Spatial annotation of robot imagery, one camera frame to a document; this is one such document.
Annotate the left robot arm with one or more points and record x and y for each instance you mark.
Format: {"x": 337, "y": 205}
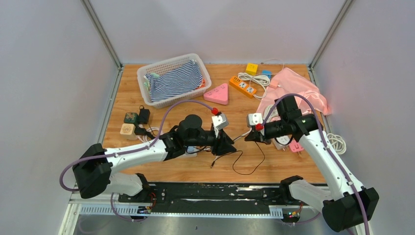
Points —
{"x": 100, "y": 170}

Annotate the small blue cube socket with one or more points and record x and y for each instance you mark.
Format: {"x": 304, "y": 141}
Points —
{"x": 267, "y": 73}

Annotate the beige wooden cube socket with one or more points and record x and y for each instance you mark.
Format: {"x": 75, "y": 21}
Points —
{"x": 128, "y": 131}

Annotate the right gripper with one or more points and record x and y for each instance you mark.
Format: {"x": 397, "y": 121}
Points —
{"x": 258, "y": 136}

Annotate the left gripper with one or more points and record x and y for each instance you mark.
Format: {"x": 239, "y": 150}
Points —
{"x": 222, "y": 144}

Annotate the pink cloth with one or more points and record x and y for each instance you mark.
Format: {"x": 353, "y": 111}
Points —
{"x": 289, "y": 82}

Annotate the blue white striped cloth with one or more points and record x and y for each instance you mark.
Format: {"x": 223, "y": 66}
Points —
{"x": 186, "y": 78}

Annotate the pink plug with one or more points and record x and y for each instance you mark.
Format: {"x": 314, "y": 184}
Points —
{"x": 295, "y": 146}

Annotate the pink triangular power strip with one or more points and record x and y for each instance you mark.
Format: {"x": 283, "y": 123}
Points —
{"x": 219, "y": 95}

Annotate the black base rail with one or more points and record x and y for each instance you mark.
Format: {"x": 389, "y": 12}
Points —
{"x": 211, "y": 198}

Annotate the white plastic basket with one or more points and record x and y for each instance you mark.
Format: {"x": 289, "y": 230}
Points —
{"x": 165, "y": 66}

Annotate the green patterned cube socket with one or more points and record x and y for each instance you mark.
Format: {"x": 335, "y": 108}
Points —
{"x": 131, "y": 118}

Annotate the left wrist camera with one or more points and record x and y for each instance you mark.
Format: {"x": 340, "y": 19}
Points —
{"x": 220, "y": 121}

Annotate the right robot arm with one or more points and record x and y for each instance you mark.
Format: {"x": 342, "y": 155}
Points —
{"x": 347, "y": 203}

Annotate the orange power strip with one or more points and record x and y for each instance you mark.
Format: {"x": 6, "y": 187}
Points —
{"x": 242, "y": 87}

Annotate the white power strip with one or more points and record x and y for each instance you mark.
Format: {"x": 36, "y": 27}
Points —
{"x": 191, "y": 152}

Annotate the white cube socket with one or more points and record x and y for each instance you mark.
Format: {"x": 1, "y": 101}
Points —
{"x": 282, "y": 143}

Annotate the yellow cube socket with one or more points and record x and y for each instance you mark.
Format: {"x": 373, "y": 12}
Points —
{"x": 251, "y": 69}

